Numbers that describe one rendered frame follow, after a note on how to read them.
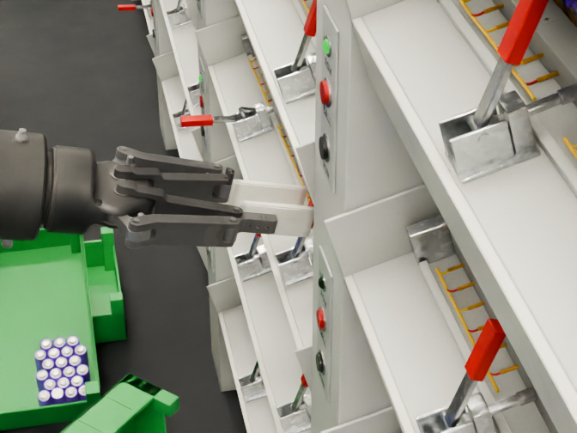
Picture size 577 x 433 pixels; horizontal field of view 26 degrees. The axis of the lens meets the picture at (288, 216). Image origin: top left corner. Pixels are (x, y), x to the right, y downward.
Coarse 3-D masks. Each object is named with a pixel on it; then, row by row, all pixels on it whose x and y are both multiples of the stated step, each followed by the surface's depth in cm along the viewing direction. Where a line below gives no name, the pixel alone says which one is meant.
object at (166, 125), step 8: (160, 8) 224; (160, 16) 225; (160, 24) 226; (160, 32) 227; (160, 40) 228; (168, 40) 228; (160, 48) 229; (168, 48) 229; (160, 80) 235; (160, 88) 237; (160, 96) 239; (160, 104) 242; (160, 112) 244; (168, 112) 236; (160, 120) 247; (168, 120) 237; (168, 128) 238; (168, 136) 239; (168, 144) 240; (176, 144) 241
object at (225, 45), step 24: (216, 24) 151; (240, 24) 151; (216, 48) 153; (240, 48) 153; (216, 72) 152; (240, 72) 150; (240, 96) 146; (240, 144) 138; (264, 144) 136; (288, 144) 135; (240, 168) 134; (264, 168) 133; (288, 168) 131; (264, 240) 123; (288, 240) 122; (288, 288) 116; (312, 288) 115; (288, 312) 114; (312, 312) 113; (312, 336) 110
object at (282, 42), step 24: (240, 0) 123; (264, 0) 122; (288, 0) 120; (312, 0) 119; (264, 24) 118; (288, 24) 117; (312, 24) 103; (264, 48) 114; (288, 48) 113; (312, 48) 112; (264, 72) 111; (288, 72) 106; (312, 72) 105; (288, 96) 106; (312, 96) 106; (288, 120) 104; (312, 120) 103; (312, 144) 91; (312, 168) 92; (312, 192) 93
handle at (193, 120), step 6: (210, 114) 138; (180, 120) 137; (186, 120) 136; (192, 120) 136; (198, 120) 137; (204, 120) 137; (210, 120) 137; (216, 120) 137; (222, 120) 137; (228, 120) 137; (234, 120) 138; (186, 126) 137
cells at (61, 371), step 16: (48, 352) 177; (64, 352) 177; (80, 352) 178; (48, 368) 176; (64, 368) 176; (80, 368) 176; (48, 384) 174; (64, 384) 175; (80, 384) 175; (48, 400) 174; (64, 400) 175; (80, 400) 176
